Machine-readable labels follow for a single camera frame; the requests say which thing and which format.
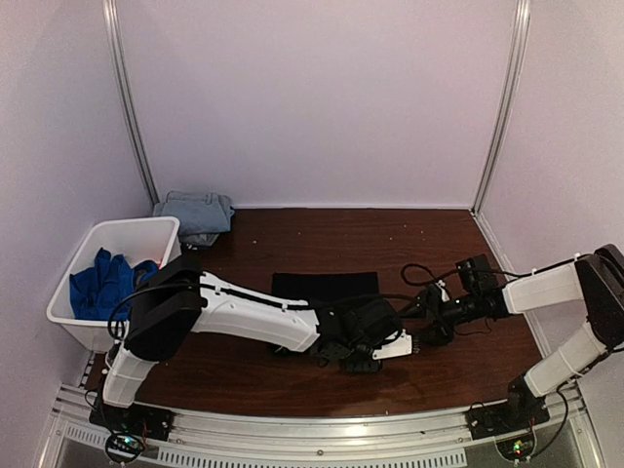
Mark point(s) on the folded grey button shirt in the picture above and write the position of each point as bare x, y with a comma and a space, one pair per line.
199, 241

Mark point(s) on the aluminium frame post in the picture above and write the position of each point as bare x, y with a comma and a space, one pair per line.
128, 107
514, 67

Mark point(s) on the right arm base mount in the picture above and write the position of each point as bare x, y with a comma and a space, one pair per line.
512, 423

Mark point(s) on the right aluminium frame post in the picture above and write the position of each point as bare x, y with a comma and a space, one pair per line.
514, 67

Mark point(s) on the white plastic laundry bin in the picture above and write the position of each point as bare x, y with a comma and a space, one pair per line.
137, 240

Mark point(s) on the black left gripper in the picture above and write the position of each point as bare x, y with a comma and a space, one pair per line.
363, 368

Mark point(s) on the blue garment in bin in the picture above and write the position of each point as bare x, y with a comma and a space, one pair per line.
95, 291

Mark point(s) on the light blue denim skirt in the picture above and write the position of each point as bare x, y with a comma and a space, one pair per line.
197, 213

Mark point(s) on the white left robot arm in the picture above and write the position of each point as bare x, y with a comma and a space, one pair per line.
149, 326

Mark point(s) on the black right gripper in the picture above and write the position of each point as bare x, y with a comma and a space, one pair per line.
426, 301

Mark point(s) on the front aluminium rail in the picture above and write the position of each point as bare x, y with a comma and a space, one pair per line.
439, 438

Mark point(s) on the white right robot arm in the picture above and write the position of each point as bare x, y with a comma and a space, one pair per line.
582, 295

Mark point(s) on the left aluminium frame post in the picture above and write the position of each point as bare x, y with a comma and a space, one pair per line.
128, 107

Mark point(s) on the black garment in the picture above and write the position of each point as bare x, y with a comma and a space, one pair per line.
334, 298

